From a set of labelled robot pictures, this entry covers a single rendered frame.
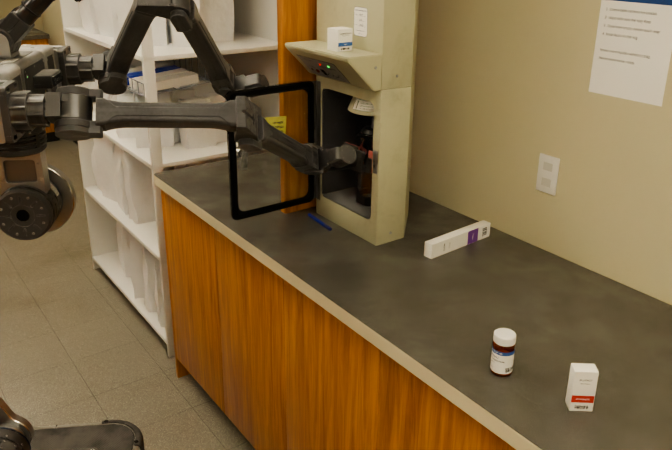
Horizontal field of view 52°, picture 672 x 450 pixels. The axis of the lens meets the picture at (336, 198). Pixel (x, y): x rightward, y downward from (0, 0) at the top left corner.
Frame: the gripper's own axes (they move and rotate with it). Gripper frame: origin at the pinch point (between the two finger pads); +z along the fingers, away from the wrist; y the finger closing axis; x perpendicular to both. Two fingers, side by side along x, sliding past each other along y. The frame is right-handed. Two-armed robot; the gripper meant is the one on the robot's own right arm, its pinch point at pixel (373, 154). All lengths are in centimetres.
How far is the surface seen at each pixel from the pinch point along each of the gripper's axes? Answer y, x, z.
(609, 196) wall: -62, 1, 31
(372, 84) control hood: -14.4, -25.1, -14.6
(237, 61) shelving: 149, -8, 37
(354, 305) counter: -38, 25, -37
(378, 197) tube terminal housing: -14.1, 8.2, -9.6
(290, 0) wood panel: 22, -45, -17
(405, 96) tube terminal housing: -14.8, -20.9, -2.3
